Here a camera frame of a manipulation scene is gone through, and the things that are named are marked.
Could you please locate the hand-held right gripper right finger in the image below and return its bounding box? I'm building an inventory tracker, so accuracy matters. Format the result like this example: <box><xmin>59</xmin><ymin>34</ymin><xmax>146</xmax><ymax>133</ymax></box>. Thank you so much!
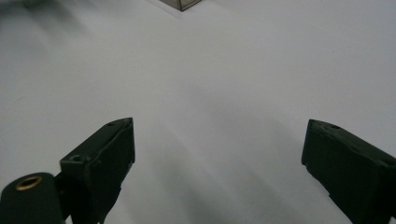
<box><xmin>301</xmin><ymin>119</ymin><xmax>396</xmax><ymax>224</ymax></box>

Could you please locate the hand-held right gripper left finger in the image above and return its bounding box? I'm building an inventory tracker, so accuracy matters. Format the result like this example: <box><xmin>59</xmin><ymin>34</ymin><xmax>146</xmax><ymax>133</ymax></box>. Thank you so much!
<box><xmin>59</xmin><ymin>117</ymin><xmax>136</xmax><ymax>224</ymax></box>

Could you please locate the grey box corner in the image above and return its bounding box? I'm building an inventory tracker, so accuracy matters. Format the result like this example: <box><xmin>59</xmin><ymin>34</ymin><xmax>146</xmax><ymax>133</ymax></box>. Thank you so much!
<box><xmin>159</xmin><ymin>0</ymin><xmax>204</xmax><ymax>12</ymax></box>

